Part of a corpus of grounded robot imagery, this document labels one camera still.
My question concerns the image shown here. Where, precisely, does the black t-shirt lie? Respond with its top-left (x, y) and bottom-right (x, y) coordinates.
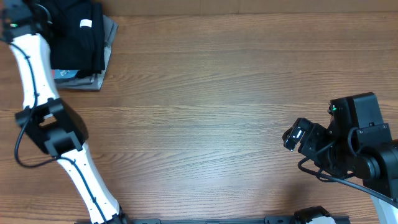
top-left (39, 0), bottom-right (105, 75)

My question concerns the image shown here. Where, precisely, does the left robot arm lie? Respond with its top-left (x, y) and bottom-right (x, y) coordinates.
top-left (1, 1), bottom-right (131, 223)

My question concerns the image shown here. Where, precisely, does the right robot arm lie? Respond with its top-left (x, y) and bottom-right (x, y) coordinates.
top-left (282, 92), bottom-right (397, 223)

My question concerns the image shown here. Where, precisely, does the folded grey t-shirt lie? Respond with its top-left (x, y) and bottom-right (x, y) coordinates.
top-left (54, 16), bottom-right (119, 91)

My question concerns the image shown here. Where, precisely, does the folded light blue t-shirt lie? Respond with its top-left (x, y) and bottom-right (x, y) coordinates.
top-left (52, 69), bottom-right (79, 80)

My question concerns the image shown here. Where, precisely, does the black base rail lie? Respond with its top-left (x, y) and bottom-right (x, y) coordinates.
top-left (74, 215), bottom-right (352, 224)

